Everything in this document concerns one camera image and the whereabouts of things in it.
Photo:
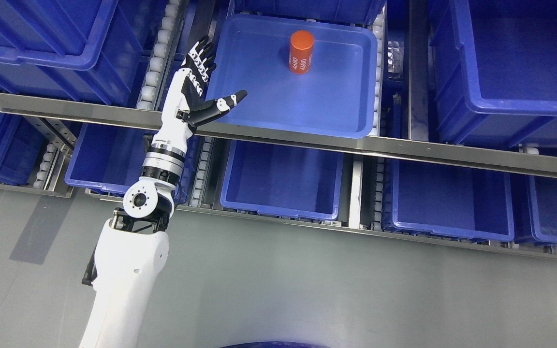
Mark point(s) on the steel shelf rack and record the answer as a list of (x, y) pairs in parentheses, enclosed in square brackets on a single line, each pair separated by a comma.
[(174, 26)]

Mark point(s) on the blue bin upper right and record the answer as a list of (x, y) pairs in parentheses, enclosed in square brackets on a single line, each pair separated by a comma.
[(495, 64)]

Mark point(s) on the blue bin upper left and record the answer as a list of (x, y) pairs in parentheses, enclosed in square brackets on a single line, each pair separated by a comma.
[(80, 50)]

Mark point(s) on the blue bin lower middle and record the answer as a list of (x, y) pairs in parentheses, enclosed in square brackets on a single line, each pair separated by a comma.
[(277, 180)]

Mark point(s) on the orange cylindrical capacitor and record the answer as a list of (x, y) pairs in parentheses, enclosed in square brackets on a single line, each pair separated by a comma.
[(300, 51)]

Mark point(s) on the shallow blue tray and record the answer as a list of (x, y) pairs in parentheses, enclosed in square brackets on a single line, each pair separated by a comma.
[(334, 98)]

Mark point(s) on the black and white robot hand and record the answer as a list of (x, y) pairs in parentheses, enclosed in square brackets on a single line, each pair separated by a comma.
[(186, 106)]

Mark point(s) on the blue bin lower left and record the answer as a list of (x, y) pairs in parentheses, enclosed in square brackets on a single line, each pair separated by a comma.
[(107, 159)]

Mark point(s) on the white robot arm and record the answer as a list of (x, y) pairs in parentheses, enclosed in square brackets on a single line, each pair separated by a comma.
[(133, 246)]

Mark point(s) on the blue bin far left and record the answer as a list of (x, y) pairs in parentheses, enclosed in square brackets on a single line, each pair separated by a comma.
[(20, 146)]

